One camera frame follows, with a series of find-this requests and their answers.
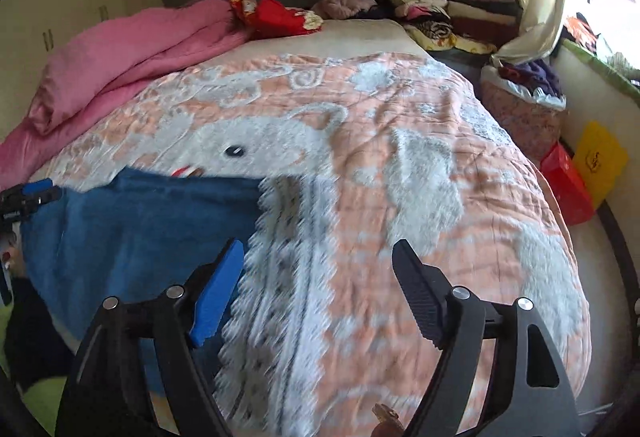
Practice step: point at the peach and white printed blanket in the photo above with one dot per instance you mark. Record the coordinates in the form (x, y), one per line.
(400, 117)

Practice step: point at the floral laundry basket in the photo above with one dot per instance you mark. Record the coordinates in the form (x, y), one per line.
(520, 122)

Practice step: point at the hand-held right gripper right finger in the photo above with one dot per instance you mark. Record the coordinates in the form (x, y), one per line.
(420, 302)

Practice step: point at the red box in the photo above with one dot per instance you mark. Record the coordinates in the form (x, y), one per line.
(567, 187)

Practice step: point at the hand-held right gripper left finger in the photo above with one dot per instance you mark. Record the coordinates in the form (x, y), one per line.
(220, 292)

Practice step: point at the red patterned cloth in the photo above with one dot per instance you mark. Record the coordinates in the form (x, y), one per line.
(275, 14)

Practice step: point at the green sill cloth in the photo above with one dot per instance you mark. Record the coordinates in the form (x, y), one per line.
(610, 69)

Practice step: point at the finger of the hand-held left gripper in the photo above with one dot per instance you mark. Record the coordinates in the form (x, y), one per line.
(35, 187)

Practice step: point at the person's left hand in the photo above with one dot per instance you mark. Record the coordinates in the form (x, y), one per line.
(15, 262)

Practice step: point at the person's green top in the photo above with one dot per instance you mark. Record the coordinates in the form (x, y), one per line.
(42, 407)

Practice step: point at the blue denim pants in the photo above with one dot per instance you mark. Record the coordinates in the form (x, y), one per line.
(125, 227)

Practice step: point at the pink quilt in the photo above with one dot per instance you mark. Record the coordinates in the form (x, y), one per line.
(100, 62)

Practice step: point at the mauve fluffy cloth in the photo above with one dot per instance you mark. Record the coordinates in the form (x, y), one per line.
(342, 2)

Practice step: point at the stack of folded clothes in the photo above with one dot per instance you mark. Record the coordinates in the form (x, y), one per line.
(465, 7)

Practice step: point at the person's black garment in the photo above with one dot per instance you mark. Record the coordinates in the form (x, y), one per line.
(35, 332)

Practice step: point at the beige bed sheet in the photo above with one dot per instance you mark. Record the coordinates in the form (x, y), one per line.
(360, 37)

